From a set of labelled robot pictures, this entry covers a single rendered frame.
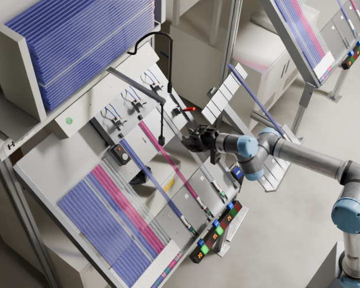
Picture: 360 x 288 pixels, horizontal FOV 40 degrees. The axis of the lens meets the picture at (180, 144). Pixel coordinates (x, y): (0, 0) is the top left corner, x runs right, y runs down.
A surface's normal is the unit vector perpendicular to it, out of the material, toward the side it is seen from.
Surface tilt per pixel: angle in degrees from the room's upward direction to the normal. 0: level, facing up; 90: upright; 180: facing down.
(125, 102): 43
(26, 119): 0
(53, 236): 0
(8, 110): 0
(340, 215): 83
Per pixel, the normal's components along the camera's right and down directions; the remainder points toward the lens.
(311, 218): 0.04, -0.59
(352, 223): -0.56, 0.57
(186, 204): 0.58, -0.09
